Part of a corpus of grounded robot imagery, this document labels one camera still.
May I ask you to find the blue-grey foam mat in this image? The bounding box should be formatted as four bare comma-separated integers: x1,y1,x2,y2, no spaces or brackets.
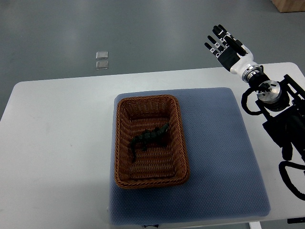
109,88,270,226

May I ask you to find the white table leg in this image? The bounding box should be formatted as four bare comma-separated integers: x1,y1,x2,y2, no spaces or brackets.
249,221,262,229

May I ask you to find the upper metal floor plate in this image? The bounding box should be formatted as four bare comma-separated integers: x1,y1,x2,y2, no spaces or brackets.
96,51,108,60

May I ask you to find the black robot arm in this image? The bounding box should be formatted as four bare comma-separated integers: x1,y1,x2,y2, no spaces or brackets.
241,65,305,161

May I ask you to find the black cable loop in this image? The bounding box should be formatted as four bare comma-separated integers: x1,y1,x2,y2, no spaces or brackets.
278,160,305,201

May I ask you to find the dark toy crocodile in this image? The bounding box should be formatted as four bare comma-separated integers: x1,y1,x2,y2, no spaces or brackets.
130,123,170,163

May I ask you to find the wooden box corner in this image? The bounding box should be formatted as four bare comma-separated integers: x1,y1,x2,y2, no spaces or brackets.
271,0,305,13

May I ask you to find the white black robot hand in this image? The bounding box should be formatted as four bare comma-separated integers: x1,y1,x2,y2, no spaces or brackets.
204,24,258,80

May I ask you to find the brown wicker basket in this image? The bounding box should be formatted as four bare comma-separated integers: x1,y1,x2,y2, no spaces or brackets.
113,94,190,189

